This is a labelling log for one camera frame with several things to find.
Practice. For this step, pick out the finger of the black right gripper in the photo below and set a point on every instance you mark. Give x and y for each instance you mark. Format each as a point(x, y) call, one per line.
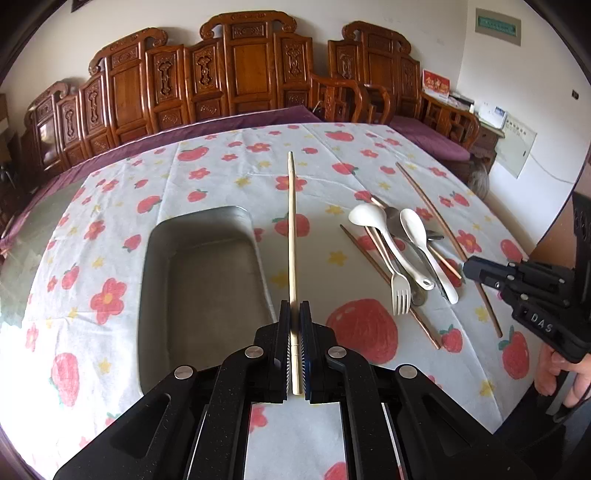
point(398, 424)

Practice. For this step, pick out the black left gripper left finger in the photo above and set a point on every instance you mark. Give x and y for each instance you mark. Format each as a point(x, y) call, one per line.
point(193, 424)

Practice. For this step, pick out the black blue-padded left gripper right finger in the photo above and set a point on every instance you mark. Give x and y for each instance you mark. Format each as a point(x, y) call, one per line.
point(490, 273)

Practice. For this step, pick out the white plastic spoon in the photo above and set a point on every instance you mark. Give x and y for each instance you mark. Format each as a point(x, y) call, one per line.
point(416, 232)
point(369, 215)

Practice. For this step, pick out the white plastic fork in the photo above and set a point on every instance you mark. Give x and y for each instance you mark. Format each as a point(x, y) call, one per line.
point(400, 287)

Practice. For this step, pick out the metal spoon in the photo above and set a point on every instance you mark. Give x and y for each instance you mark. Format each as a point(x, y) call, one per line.
point(416, 256)

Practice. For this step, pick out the wooden side table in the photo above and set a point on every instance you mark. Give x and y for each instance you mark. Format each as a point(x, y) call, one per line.
point(483, 149)

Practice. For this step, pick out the strawberry flower tablecloth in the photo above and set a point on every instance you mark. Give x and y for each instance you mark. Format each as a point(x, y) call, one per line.
point(71, 286)

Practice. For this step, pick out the grey metal tray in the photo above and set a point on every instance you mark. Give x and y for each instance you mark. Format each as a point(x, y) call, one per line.
point(203, 295)

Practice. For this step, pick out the purple armchair cushion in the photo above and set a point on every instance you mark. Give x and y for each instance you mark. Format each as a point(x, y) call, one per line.
point(429, 140)

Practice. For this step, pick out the white telephone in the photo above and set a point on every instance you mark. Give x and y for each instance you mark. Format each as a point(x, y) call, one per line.
point(492, 115)

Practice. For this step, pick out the red card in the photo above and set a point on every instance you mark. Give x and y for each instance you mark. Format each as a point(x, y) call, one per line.
point(436, 85)

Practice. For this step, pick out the carved wooden armchair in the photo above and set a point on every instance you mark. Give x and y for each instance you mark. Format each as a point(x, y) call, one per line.
point(377, 56)

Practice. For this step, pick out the carved wooden sofa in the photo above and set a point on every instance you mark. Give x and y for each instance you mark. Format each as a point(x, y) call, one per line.
point(139, 85)

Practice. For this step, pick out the white wall panel box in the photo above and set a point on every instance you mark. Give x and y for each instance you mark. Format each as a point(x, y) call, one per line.
point(514, 148)

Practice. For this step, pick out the green wall sign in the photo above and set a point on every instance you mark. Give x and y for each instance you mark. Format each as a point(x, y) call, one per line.
point(498, 25)

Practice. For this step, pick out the framed wall painting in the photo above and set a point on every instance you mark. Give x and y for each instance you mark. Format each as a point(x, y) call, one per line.
point(77, 4)

